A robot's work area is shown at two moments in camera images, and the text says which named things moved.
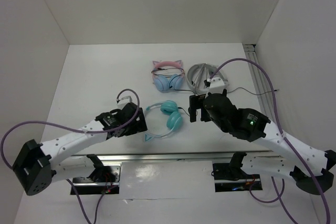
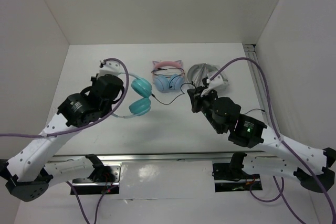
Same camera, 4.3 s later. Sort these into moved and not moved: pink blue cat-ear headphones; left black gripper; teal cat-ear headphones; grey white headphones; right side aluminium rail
Moved: left black gripper; teal cat-ear headphones
Not moved: grey white headphones; right side aluminium rail; pink blue cat-ear headphones
